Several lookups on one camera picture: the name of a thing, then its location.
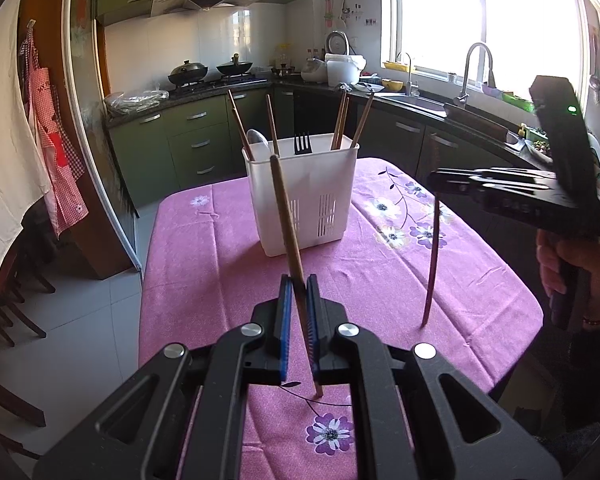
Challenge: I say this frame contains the kitchen window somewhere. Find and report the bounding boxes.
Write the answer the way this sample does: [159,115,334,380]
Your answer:
[380,0,593,106]

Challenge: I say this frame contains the white rice cooker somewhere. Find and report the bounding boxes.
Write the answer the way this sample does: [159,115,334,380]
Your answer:
[301,58,328,83]

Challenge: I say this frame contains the white spoon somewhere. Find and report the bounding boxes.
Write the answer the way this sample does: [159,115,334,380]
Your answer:
[246,129,271,157]

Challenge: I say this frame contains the steel kitchen sink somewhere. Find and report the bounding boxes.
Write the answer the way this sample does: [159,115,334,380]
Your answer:
[380,92,448,113]

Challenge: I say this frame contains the white hanging cloth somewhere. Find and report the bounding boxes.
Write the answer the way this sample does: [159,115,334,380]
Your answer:
[0,0,51,321]

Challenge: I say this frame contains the green tray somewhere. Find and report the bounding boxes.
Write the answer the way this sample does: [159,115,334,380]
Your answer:
[502,91,536,111]

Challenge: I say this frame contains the plate of food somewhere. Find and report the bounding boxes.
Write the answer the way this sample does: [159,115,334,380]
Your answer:
[525,137,553,161]

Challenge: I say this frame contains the round grey appliance lid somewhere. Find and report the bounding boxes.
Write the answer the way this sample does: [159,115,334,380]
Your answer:
[326,31,350,56]

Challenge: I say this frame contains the hanging metal ladle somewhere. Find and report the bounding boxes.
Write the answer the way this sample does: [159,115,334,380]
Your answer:
[587,25,600,92]

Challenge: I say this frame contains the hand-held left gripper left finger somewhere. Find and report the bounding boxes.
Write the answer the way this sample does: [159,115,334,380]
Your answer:
[32,274,296,480]

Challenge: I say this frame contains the condiment bottles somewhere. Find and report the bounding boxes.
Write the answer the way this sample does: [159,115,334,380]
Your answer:
[272,42,296,77]

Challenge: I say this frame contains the black wok with lid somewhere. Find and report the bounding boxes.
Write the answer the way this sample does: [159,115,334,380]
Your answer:
[216,53,254,77]
[168,59,209,86]

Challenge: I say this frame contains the dark lower kitchen cabinets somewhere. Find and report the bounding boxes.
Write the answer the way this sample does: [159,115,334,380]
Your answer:
[272,85,546,221]

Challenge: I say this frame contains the white plastic utensil holder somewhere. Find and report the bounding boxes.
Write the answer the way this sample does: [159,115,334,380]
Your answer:
[241,132,361,258]

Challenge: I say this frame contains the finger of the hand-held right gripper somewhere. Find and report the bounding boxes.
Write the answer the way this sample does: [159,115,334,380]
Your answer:
[427,169,556,198]
[472,166,559,184]

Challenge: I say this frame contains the green lower kitchen cabinets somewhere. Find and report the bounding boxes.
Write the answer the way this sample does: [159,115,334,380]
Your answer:
[107,89,276,208]

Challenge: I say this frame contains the tall chrome faucet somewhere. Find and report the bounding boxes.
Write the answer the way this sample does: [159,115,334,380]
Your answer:
[455,42,496,108]

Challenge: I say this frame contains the white plastic bucket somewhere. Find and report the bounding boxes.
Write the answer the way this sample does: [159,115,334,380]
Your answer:
[325,53,367,87]

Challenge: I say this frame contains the clear plastic bags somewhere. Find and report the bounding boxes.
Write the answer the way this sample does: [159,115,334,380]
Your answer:
[104,89,170,116]

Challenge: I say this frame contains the red checked apron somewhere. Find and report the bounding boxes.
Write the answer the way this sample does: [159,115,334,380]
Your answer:
[19,20,88,238]

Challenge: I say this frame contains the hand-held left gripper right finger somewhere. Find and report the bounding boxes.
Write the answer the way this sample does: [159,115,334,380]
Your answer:
[305,274,563,480]

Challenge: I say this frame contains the black gas stove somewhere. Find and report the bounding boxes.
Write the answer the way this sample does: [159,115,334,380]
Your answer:
[169,75,268,97]

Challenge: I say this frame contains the dark wooden chair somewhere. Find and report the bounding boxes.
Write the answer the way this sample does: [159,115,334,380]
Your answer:
[0,367,46,456]
[0,240,56,348]

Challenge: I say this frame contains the pink floral tablecloth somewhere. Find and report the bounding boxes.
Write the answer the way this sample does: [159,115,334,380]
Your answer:
[139,156,542,480]

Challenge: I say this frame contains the sliding door frame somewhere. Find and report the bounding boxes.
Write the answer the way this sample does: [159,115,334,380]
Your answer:
[62,0,146,281]

